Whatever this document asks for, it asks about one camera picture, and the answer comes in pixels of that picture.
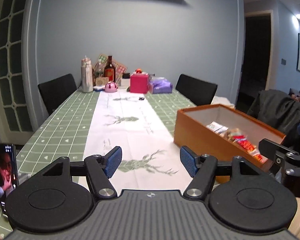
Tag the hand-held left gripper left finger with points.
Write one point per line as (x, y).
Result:
(113, 161)

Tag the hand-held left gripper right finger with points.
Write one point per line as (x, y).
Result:
(187, 161)

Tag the clear bag of mixed snacks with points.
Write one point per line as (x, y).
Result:
(251, 148)

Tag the orange cardboard box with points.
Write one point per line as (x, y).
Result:
(197, 140)

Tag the clear waffle packet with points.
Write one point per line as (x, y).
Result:
(232, 133)

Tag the blue and white snack packet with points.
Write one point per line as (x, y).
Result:
(216, 127)

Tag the white deer print table runner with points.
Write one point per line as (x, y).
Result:
(130, 130)

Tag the beige clothing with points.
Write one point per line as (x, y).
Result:
(296, 220)

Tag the green checked tablecloth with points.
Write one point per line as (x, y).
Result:
(65, 120)

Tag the stack of folded cloths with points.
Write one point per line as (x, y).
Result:
(223, 101)

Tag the black chair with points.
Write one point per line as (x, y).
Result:
(196, 90)
(56, 92)

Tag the pink round container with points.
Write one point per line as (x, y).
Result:
(111, 87)

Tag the small blue and white box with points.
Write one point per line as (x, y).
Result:
(98, 88)

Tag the purple tissue pack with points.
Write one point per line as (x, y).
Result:
(161, 86)

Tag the small beige radio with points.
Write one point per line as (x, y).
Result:
(101, 81)

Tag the pink gift box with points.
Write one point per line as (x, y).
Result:
(139, 83)

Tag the white thermos with pink cap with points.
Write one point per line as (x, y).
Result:
(87, 77)

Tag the brown liquor bottle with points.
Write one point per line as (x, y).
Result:
(110, 71)

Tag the clear plastic water bottle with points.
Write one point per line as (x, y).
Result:
(98, 71)

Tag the dotted game board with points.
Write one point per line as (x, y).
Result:
(121, 70)
(103, 58)

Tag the strawberry dish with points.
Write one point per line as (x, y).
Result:
(140, 71)

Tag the smartphone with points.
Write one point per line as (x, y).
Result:
(5, 177)

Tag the glass-paned door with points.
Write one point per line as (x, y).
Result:
(10, 55)

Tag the wall switch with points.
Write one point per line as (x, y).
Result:
(284, 61)

